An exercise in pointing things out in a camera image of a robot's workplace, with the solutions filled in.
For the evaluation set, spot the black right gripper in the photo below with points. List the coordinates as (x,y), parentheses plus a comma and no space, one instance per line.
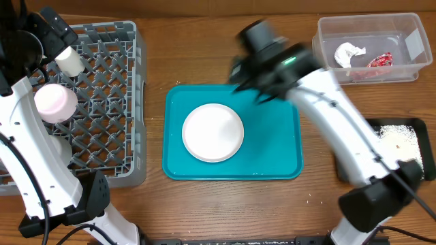
(247,82)

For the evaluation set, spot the white napkin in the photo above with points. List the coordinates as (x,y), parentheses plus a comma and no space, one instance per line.
(345,52)

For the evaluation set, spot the large white plate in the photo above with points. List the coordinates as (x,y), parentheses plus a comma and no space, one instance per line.
(213,133)

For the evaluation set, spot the red snack wrapper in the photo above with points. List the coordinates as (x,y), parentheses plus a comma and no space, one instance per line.
(384,60)

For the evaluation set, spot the cream cup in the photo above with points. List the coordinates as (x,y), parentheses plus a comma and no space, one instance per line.
(69,62)

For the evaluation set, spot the grey small saucer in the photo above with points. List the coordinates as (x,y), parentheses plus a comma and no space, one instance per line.
(63,147)

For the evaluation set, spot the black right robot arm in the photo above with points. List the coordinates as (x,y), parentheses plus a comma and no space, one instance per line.
(383,184)

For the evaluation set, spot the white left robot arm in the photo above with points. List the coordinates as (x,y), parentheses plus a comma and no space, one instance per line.
(37,161)

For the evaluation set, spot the grey dishwasher rack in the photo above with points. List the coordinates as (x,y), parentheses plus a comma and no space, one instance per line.
(107,131)

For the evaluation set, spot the teal plastic tray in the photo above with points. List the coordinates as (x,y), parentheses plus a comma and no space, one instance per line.
(272,145)

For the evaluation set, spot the clear plastic container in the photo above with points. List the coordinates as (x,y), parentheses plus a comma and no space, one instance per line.
(402,35)

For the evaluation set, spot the pile of white rice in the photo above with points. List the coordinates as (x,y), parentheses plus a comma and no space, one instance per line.
(403,140)

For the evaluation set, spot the black plastic tray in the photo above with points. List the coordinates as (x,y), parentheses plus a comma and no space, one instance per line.
(423,140)

